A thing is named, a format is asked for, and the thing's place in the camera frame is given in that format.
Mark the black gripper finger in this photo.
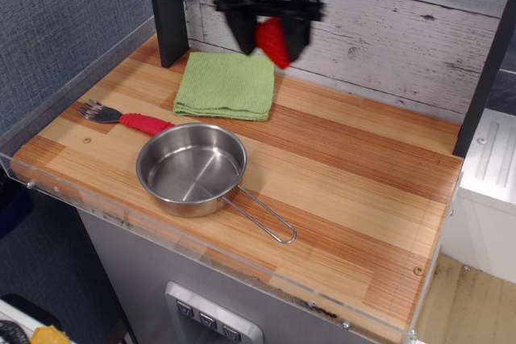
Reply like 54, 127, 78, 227
224, 10, 257, 55
282, 17, 311, 61

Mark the red plastic strawberry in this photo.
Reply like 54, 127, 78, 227
255, 17, 291, 69

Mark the folded green cloth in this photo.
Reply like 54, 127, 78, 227
173, 52, 275, 121

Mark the small steel saucepan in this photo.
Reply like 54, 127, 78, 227
136, 122, 298, 244

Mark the clear acrylic table guard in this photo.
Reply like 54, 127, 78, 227
1, 28, 463, 343

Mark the grey toy cabinet front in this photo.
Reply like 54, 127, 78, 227
79, 211, 365, 343

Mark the white ribbed side unit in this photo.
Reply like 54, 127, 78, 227
441, 109, 515, 283

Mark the silver dispenser button panel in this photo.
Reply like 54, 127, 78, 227
164, 281, 264, 343

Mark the yellow object at corner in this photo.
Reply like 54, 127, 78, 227
30, 325, 73, 344

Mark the fork with red handle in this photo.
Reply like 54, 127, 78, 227
77, 99, 174, 136

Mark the dark vertical post right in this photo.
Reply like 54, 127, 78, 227
456, 0, 516, 158

